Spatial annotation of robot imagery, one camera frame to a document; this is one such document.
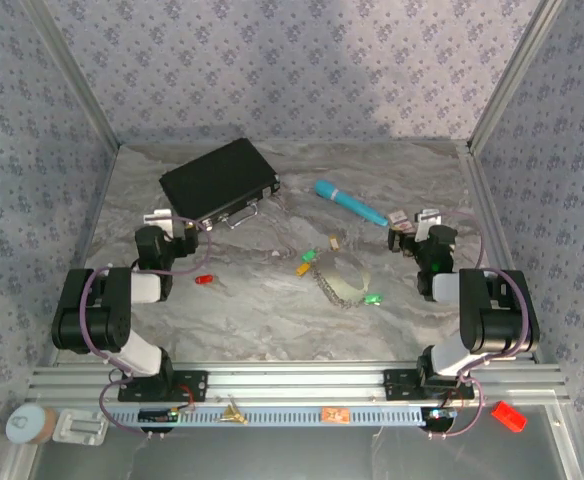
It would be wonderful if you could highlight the metal keyring plate with chain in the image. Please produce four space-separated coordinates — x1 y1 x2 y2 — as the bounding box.
313 248 373 309

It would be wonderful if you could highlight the small patterned card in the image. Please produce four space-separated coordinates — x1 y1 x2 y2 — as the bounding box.
387 208 416 234

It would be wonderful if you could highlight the black hard case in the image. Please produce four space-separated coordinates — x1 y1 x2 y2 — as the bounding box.
159 137 282 236

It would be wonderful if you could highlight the teal pen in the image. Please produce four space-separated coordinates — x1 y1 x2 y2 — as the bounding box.
314 179 389 228

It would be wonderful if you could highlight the red plastic block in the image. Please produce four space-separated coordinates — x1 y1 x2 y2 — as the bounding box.
490 400 528 434

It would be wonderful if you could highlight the orange patterned chip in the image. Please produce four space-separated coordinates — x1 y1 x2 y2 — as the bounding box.
320 406 352 425

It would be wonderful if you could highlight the brass metal piece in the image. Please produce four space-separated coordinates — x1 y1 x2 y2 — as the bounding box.
216 399 249 426

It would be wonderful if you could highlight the tape roll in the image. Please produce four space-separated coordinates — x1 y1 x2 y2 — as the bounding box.
5 404 56 446

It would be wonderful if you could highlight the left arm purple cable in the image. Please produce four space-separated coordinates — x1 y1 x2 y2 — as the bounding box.
80 215 213 441

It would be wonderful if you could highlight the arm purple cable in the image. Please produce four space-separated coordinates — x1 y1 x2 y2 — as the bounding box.
429 209 536 441
80 215 213 441

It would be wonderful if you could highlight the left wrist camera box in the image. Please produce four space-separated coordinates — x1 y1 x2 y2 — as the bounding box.
143 208 174 239

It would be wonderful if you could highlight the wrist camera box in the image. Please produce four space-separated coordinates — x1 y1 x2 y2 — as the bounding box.
414 209 443 242
143 208 174 239

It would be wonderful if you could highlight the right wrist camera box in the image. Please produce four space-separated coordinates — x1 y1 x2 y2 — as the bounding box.
414 209 443 242

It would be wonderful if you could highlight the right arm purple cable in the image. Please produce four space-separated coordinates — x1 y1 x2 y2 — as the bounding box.
429 209 536 441

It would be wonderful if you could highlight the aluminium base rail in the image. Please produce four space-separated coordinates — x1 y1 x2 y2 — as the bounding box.
26 362 571 406

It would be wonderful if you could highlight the aluminium frame post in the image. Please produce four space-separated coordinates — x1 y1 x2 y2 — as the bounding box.
21 0 123 151
466 0 568 156

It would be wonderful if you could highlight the silver metal bracket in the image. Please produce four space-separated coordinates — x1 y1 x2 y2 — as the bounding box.
51 408 109 446

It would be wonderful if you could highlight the slotted grey cable duct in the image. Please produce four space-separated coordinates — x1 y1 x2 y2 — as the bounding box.
106 404 456 429

